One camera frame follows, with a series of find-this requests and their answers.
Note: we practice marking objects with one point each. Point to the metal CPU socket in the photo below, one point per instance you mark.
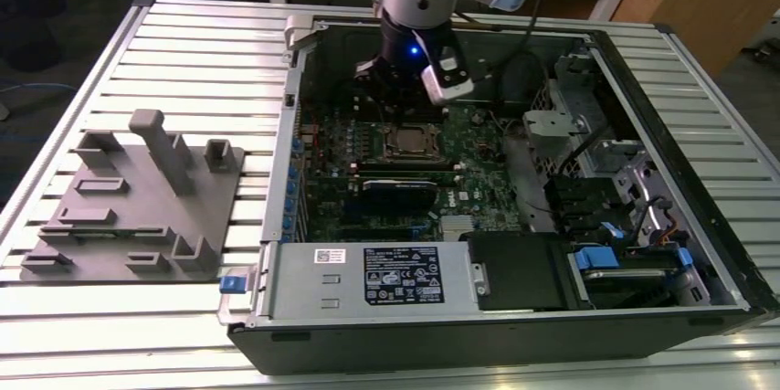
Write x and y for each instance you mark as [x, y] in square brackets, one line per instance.
[386, 159]

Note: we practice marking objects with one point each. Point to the green RAM stick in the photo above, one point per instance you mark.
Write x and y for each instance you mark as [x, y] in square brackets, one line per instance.
[409, 175]

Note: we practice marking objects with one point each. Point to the green motherboard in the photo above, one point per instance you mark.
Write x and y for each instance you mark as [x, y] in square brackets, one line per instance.
[482, 171]

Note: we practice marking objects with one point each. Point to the black graphics card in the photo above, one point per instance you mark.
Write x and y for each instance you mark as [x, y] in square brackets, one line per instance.
[399, 203]

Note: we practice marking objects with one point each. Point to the silver finned heatsink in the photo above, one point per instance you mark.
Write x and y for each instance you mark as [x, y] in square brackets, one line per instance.
[458, 228]

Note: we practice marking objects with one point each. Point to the black fan shroud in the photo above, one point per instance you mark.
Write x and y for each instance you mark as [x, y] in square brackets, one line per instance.
[586, 203]

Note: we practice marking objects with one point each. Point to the black plastic drive shroud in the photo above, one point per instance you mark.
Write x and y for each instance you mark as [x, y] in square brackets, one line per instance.
[525, 271]

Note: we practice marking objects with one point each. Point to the grey power supply unit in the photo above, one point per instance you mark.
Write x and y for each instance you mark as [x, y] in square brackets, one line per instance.
[293, 280]

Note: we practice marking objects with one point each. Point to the grey parts rack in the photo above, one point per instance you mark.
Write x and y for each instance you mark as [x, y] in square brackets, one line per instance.
[141, 207]

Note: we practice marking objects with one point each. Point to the hard disk in blue carrier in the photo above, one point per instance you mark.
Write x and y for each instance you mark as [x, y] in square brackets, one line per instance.
[594, 258]

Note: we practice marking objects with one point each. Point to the blue plastic latch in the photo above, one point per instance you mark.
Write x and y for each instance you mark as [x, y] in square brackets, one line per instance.
[231, 285]

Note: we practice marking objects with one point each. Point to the black and silver PC case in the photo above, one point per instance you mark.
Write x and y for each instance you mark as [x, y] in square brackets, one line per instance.
[427, 349]

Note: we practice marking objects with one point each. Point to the black office chair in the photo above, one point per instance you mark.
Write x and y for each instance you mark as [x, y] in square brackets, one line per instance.
[31, 20]

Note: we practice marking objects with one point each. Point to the office chair base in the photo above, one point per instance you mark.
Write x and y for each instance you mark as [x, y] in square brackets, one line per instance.
[770, 49]

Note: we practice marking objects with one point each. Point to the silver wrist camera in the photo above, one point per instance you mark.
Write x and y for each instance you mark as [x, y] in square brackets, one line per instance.
[449, 84]

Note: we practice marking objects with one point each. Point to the silver metal bracket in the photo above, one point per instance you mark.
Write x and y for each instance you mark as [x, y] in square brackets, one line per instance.
[549, 127]

